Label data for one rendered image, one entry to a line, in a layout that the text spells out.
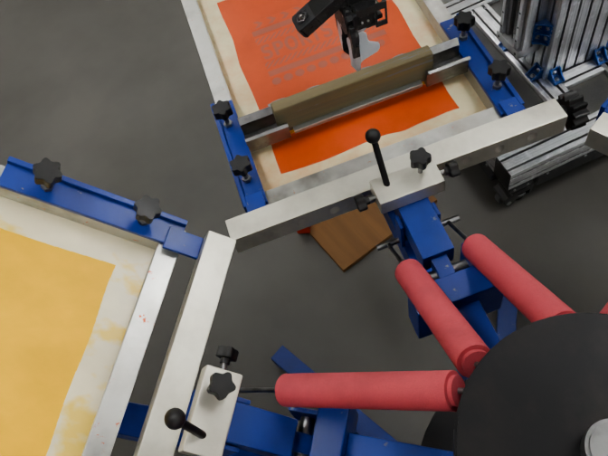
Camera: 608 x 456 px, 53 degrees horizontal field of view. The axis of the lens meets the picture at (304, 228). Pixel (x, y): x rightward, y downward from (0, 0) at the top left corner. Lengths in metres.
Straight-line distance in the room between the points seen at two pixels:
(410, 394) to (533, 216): 1.63
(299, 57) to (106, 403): 0.93
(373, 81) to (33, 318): 0.80
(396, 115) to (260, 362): 1.11
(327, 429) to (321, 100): 0.67
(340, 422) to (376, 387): 0.17
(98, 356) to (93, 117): 2.13
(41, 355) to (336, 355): 1.28
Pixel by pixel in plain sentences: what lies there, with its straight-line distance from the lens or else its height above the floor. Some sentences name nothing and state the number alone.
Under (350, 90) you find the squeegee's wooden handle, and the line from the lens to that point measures 1.33.
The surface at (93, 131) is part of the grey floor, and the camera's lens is 3.01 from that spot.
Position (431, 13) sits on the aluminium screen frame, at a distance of 1.56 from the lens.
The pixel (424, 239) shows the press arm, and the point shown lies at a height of 1.04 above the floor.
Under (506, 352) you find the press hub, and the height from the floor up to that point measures 1.32.
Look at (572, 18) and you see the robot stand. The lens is 2.31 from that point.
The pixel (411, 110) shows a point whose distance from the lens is 1.40.
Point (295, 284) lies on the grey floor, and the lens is 2.27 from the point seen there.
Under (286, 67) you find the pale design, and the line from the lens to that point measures 1.53.
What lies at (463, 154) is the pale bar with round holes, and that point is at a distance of 1.22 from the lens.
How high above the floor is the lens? 2.02
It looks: 58 degrees down
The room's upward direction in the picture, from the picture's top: 19 degrees counter-clockwise
